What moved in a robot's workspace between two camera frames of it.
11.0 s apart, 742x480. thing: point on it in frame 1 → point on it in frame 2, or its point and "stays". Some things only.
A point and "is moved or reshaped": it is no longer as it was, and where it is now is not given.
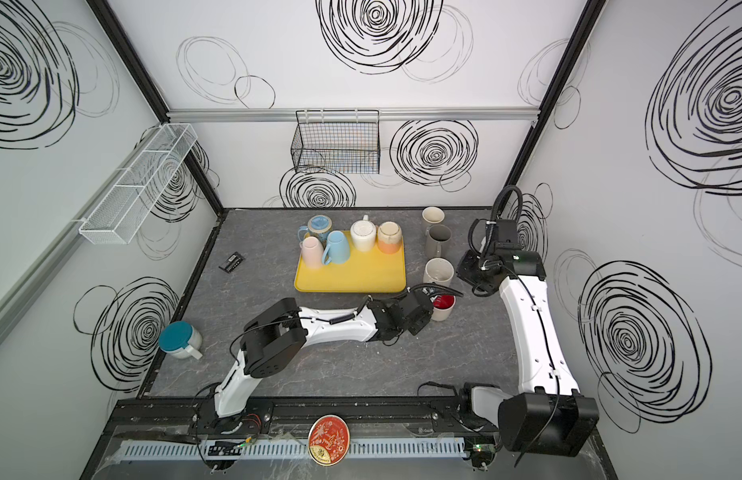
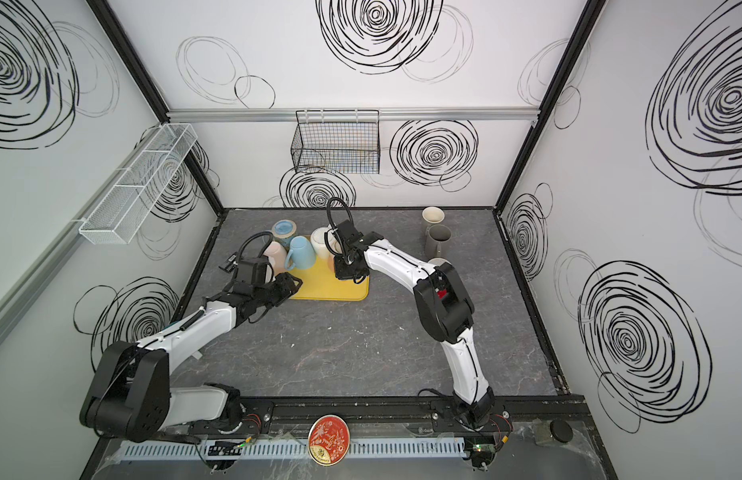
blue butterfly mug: x=318 y=226 → x=282 y=231
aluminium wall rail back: x=209 y=115 stays
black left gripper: x=421 y=309 → x=284 y=285
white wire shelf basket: x=118 y=216 stays
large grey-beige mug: x=438 y=241 stays
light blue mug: x=336 y=248 is moved or reshaped
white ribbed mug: x=363 y=234 is moved or reshaped
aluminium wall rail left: x=4 y=314 stays
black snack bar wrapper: x=232 y=263 stays
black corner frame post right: x=590 y=13 stays
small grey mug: x=433 y=214 stays
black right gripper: x=472 y=274 → x=351 y=267
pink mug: x=313 y=252 → x=276 y=253
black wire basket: x=337 y=142 stays
